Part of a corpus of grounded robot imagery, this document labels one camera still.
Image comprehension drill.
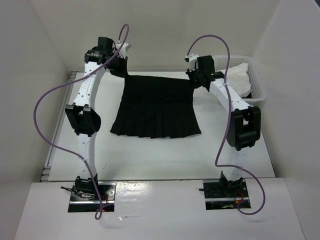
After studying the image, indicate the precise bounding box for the black skirt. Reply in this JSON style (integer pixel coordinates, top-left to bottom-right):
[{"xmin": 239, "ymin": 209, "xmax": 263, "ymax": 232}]
[{"xmin": 110, "ymin": 75, "xmax": 201, "ymax": 139}]

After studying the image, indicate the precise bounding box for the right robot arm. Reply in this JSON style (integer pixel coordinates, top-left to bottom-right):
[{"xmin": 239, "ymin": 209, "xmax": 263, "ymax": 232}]
[{"xmin": 185, "ymin": 53, "xmax": 261, "ymax": 197}]

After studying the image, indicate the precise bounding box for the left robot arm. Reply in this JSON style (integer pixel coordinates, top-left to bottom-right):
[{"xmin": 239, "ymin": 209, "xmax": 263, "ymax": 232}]
[{"xmin": 65, "ymin": 37, "xmax": 131, "ymax": 200}]

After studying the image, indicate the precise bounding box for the white skirt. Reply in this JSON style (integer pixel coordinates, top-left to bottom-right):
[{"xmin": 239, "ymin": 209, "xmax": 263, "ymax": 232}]
[{"xmin": 226, "ymin": 63, "xmax": 252, "ymax": 98}]

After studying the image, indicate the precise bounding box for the white plastic basket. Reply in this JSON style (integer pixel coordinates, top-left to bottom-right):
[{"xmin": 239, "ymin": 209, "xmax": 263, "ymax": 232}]
[{"xmin": 213, "ymin": 55, "xmax": 266, "ymax": 105}]

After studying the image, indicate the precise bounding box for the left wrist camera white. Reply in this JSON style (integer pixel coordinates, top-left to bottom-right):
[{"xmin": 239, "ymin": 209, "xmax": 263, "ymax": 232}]
[{"xmin": 116, "ymin": 42, "xmax": 132, "ymax": 59}]

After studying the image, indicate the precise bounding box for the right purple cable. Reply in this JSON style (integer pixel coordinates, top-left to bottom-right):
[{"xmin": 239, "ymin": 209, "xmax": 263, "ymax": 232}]
[{"xmin": 186, "ymin": 34, "xmax": 265, "ymax": 216}]

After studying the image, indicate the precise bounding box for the purple cable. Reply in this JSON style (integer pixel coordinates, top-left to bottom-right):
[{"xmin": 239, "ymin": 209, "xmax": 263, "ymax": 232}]
[
  {"xmin": 33, "ymin": 23, "xmax": 131, "ymax": 220},
  {"xmin": 186, "ymin": 34, "xmax": 265, "ymax": 216}
]

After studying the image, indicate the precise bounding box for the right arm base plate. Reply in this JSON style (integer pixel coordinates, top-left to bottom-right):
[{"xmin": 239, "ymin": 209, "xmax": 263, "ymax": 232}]
[{"xmin": 199, "ymin": 179, "xmax": 251, "ymax": 210}]

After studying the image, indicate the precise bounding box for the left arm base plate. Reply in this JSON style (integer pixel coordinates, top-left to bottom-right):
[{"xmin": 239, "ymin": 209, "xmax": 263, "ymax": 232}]
[{"xmin": 68, "ymin": 181, "xmax": 117, "ymax": 213}]

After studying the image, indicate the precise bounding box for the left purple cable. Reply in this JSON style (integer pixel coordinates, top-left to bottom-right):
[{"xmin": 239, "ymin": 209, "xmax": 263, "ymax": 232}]
[{"xmin": 33, "ymin": 23, "xmax": 131, "ymax": 220}]

